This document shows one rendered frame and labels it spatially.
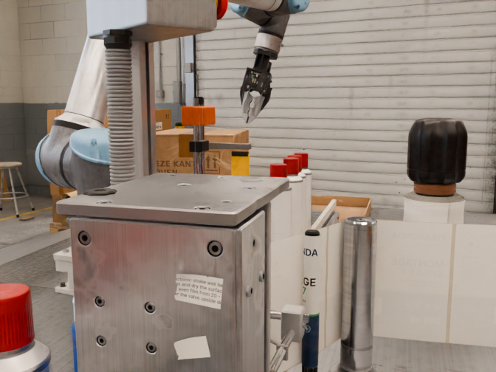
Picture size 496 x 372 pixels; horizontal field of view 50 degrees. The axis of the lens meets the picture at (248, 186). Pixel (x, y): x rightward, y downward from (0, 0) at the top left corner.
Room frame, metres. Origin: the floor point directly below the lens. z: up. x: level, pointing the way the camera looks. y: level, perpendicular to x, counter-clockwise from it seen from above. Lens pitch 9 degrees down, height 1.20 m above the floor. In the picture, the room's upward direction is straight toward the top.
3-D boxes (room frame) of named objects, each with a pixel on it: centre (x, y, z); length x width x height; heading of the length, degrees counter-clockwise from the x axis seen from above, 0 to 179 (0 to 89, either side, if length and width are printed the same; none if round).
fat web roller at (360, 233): (0.60, -0.13, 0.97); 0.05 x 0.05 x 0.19
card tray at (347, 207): (1.74, -0.27, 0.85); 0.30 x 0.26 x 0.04; 164
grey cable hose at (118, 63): (0.65, 0.16, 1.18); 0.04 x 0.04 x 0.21
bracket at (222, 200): (0.35, 0.04, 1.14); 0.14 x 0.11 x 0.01; 164
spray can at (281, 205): (1.01, -0.06, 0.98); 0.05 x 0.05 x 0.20
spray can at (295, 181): (1.11, -0.09, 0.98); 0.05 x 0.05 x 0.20
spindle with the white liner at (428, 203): (0.78, -0.28, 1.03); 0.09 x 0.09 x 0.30
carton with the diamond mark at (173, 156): (1.52, 0.14, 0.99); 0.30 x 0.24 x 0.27; 173
